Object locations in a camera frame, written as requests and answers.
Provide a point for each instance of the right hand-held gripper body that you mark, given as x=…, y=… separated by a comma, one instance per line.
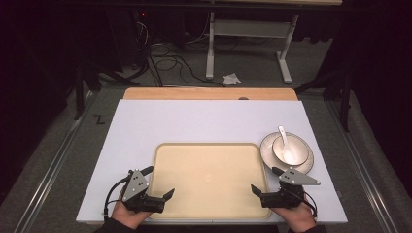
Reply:
x=286, y=195

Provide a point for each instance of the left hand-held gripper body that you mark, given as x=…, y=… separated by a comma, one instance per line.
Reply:
x=135, y=187

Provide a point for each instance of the person's right hand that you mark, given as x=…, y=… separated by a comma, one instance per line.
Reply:
x=296, y=217

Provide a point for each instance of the person's left hand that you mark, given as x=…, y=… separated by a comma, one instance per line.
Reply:
x=128, y=217

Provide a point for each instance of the white ceramic spoon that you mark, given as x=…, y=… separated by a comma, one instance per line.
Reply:
x=287, y=152

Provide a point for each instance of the white plate with dark rim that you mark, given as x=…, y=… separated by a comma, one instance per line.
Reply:
x=266, y=152

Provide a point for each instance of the white bowl with dark rim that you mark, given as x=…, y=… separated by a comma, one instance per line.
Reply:
x=299, y=150

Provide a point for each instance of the beige plastic tray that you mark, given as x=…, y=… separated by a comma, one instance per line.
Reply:
x=210, y=181

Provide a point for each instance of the white table cover board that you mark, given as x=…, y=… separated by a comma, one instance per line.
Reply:
x=194, y=123

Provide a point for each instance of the black tape floor mark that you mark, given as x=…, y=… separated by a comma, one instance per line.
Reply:
x=99, y=119

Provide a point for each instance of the wooden table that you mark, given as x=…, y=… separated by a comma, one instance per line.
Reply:
x=194, y=93

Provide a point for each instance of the black metal stand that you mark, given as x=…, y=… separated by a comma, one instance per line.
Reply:
x=346, y=100
x=79, y=90

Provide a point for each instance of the crumpled white paper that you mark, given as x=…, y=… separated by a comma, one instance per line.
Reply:
x=231, y=79

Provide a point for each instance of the black equipment case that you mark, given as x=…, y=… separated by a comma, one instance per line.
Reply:
x=126, y=35

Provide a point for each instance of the metal floor rail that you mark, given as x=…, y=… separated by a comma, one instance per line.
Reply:
x=55, y=168
x=362, y=168

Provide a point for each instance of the white metal desk frame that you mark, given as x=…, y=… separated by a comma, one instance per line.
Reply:
x=249, y=28

